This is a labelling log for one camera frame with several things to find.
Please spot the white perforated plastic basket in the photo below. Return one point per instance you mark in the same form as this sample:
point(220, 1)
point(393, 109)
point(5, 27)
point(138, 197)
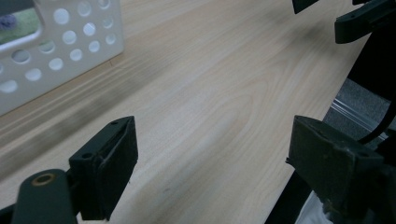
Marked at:
point(65, 59)

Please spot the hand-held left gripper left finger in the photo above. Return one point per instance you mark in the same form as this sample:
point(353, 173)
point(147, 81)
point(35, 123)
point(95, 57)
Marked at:
point(107, 168)

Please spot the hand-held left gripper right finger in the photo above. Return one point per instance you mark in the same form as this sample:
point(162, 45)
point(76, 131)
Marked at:
point(323, 161)

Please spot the green towel with purple print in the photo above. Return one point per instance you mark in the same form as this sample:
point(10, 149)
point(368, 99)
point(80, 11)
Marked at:
point(21, 26)

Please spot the metal floor rail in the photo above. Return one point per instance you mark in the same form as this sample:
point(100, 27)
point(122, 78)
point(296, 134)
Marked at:
point(358, 119)

